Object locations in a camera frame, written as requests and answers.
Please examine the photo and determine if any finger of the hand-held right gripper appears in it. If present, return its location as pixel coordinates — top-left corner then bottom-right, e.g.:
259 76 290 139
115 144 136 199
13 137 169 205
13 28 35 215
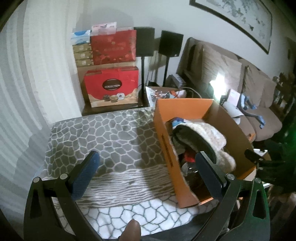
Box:
245 149 263 164

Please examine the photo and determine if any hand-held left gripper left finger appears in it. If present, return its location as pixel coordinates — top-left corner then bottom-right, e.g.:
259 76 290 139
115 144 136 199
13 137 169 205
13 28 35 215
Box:
24 151 102 241

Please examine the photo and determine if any red patterned gift box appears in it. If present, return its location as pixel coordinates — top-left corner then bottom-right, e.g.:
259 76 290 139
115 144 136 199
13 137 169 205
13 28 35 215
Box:
90 30 137 65

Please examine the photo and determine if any brown flat box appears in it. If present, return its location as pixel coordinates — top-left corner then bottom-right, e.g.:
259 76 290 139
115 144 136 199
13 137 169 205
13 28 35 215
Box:
75 59 94 67
72 44 93 52
73 51 93 60

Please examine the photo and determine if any grey device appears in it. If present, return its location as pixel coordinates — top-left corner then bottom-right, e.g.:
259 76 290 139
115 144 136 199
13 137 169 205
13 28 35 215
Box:
166 74 186 89

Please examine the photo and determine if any blue and white tissue pack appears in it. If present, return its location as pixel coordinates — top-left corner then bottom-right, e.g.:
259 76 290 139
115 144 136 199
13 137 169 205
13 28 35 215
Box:
70 30 91 45

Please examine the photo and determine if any small beige sofa cushion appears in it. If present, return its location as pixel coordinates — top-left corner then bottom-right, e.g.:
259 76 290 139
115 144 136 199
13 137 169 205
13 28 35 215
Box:
243 66 277 108

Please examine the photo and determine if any large beige sofa cushion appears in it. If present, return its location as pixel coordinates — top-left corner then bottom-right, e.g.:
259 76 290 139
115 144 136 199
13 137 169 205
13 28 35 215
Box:
200 43 243 93

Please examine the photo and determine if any cluttered dark shelf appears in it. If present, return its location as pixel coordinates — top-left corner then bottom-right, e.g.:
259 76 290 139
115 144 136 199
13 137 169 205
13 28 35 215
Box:
270 72 296 130

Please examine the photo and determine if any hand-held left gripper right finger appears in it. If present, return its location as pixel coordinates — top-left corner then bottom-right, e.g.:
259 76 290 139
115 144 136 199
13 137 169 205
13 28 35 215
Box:
193 152 270 241

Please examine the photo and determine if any dark wooden side table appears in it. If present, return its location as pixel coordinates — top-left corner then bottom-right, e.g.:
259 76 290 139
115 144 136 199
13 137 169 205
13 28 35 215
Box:
81 102 151 116

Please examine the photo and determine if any orange cardboard box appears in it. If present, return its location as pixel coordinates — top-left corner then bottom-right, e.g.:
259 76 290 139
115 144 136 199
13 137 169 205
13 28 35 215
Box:
154 98 271 209

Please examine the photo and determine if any black speaker on stand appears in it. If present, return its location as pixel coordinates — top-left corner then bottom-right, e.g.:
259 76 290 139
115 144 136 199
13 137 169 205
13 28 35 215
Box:
134 27 155 88
158 30 184 88

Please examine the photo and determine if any white curtain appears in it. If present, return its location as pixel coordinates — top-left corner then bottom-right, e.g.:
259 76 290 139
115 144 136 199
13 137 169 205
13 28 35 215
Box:
0 14 81 209

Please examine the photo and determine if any blue cloth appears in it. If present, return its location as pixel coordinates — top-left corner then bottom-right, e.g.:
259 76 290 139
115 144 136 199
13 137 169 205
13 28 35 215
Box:
239 93 266 128

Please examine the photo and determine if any red gift box oval label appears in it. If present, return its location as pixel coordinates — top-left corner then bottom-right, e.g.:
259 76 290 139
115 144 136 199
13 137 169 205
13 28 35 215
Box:
84 66 139 108

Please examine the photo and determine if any open cardboard box with clutter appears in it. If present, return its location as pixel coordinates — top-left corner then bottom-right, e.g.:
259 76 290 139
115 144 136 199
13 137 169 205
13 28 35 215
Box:
146 86 188 108

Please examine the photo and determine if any white and pink paper box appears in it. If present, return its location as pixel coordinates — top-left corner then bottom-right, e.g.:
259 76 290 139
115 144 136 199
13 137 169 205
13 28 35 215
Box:
223 89 243 117

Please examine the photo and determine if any grey stone-pattern blanket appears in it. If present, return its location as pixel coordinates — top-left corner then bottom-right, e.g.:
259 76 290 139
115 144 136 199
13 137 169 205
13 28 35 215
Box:
35 108 222 240

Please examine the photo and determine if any brown sofa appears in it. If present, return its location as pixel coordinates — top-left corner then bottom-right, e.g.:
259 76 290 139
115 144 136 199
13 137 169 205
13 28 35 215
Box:
176 37 284 142

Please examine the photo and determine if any white fluffy slipper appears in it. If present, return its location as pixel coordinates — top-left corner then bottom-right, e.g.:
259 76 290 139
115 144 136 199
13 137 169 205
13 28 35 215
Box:
172 122 226 163
208 148 237 171

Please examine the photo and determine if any framed ink painting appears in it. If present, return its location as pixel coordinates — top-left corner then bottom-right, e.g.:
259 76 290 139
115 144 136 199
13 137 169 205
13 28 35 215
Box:
189 0 273 55

